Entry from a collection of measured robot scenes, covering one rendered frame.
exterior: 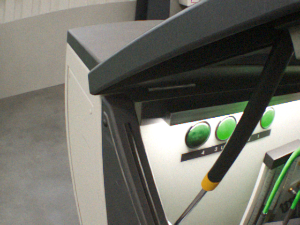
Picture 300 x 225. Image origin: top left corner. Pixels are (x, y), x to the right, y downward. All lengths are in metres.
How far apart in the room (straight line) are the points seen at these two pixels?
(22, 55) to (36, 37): 0.27
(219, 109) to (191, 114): 0.05
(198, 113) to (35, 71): 3.82
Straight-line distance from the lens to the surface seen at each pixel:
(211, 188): 0.38
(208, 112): 0.59
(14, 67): 4.23
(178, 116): 0.56
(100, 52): 0.61
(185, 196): 0.71
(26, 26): 4.13
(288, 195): 1.05
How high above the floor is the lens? 1.68
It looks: 26 degrees down
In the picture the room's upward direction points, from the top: 4 degrees clockwise
